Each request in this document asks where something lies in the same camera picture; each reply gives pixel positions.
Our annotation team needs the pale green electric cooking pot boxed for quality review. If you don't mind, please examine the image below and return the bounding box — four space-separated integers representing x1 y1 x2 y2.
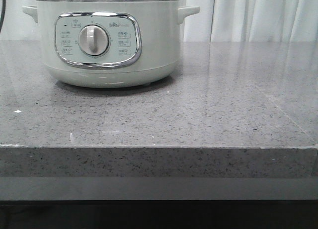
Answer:
22 0 200 88

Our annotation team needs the white pleated curtain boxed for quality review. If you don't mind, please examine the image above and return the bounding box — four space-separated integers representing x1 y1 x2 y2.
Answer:
0 0 318 42

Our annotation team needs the black cable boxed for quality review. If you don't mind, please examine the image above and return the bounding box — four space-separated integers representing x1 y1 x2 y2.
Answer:
0 0 7 32

